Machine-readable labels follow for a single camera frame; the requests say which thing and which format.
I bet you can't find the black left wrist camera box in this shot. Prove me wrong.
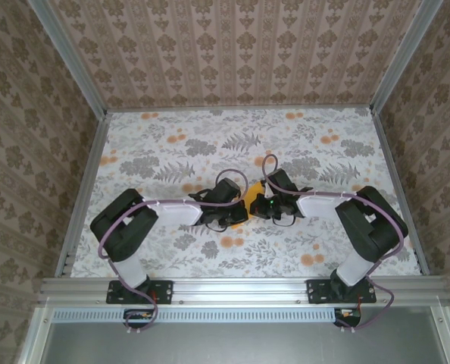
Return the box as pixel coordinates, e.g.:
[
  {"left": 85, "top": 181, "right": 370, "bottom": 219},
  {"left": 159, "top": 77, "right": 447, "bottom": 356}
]
[{"left": 208, "top": 177, "right": 240, "bottom": 208}]

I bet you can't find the black board with wires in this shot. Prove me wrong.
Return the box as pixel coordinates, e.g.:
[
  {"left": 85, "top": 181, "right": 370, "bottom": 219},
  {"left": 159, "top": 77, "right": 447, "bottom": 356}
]
[
  {"left": 123, "top": 309, "right": 158, "bottom": 330},
  {"left": 333, "top": 307, "right": 363, "bottom": 329}
]

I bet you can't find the aluminium table side rail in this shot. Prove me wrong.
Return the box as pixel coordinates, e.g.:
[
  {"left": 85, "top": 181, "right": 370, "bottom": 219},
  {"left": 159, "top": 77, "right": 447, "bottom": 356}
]
[
  {"left": 54, "top": 111, "right": 112, "bottom": 278},
  {"left": 370, "top": 108, "right": 433, "bottom": 277}
]

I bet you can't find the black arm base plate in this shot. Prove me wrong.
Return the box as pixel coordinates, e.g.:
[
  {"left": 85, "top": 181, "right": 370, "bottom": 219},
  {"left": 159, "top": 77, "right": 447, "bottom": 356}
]
[
  {"left": 306, "top": 279, "right": 377, "bottom": 305},
  {"left": 107, "top": 279, "right": 173, "bottom": 305}
]

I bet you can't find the aluminium mounting rail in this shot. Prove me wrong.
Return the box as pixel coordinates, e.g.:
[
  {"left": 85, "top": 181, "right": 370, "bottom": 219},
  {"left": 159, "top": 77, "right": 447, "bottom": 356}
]
[{"left": 39, "top": 275, "right": 450, "bottom": 304}]

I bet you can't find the floral patterned table cover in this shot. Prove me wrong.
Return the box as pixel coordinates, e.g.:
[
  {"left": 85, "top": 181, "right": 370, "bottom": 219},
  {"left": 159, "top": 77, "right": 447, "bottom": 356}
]
[{"left": 70, "top": 108, "right": 423, "bottom": 278}]

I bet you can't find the aluminium frame corner post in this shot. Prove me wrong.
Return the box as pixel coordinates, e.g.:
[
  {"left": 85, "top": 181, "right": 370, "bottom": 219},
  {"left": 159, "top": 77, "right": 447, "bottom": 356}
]
[
  {"left": 27, "top": 0, "right": 108, "bottom": 118},
  {"left": 369, "top": 0, "right": 446, "bottom": 115}
]

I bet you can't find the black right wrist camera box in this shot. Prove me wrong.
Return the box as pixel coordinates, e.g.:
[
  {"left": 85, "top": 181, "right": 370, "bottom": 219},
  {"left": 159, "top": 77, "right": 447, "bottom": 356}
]
[{"left": 264, "top": 169, "right": 298, "bottom": 198}]

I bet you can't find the grey metal panel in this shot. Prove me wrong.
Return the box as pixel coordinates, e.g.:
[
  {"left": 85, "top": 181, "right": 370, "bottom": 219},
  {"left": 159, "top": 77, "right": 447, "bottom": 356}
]
[{"left": 18, "top": 305, "right": 450, "bottom": 364}]

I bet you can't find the orange cloth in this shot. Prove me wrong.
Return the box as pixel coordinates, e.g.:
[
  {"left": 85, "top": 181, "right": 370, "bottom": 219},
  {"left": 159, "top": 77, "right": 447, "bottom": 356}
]
[{"left": 230, "top": 180, "right": 266, "bottom": 231}]

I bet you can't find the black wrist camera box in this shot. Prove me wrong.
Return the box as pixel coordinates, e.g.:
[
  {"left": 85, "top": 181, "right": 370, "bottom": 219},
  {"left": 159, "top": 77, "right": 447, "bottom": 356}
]
[
  {"left": 208, "top": 177, "right": 240, "bottom": 208},
  {"left": 264, "top": 169, "right": 298, "bottom": 198}
]

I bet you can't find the grey slotted cable duct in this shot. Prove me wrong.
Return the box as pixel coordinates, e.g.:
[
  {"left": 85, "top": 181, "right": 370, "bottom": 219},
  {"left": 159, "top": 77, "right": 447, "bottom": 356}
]
[{"left": 52, "top": 309, "right": 336, "bottom": 323}]

